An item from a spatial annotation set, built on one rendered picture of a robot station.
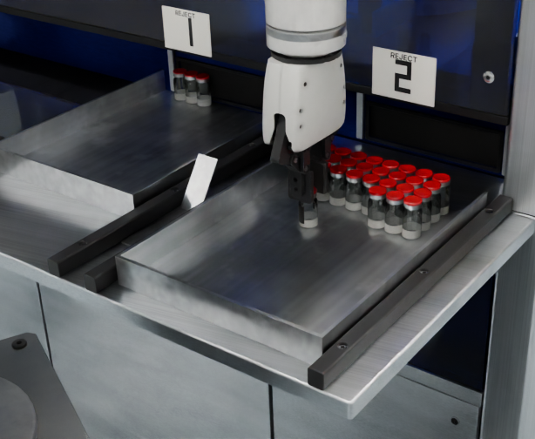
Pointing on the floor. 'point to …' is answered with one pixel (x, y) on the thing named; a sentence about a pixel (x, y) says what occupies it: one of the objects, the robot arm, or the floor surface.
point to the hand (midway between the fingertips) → (308, 179)
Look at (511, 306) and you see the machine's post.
